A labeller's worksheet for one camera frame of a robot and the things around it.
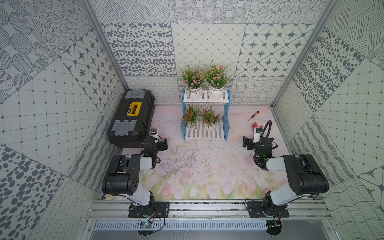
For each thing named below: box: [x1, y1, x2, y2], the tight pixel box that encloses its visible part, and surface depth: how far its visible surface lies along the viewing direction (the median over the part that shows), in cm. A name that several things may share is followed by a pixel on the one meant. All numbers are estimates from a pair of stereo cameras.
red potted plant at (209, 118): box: [199, 106, 224, 132], surface depth 97 cm
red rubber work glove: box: [252, 121, 263, 131], surface depth 106 cm
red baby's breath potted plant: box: [181, 106, 200, 129], surface depth 97 cm
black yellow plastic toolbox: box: [106, 89, 156, 149], surface depth 94 cm
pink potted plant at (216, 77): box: [204, 56, 234, 101], surface depth 80 cm
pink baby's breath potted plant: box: [180, 59, 207, 101], surface depth 81 cm
